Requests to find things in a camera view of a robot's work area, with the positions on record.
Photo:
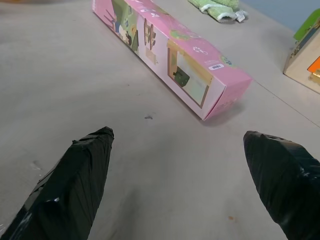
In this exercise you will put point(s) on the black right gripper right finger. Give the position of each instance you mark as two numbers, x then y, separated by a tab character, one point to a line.
282	180

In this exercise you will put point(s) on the green fluffy cloth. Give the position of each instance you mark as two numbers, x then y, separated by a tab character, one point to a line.
220	8

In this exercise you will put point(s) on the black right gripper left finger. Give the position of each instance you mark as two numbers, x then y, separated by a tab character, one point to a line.
67	187

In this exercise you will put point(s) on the wooden box with coloured panels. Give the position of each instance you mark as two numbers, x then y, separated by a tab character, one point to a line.
306	57

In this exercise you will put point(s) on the long pink printed box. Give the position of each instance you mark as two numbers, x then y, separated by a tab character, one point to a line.
175	57

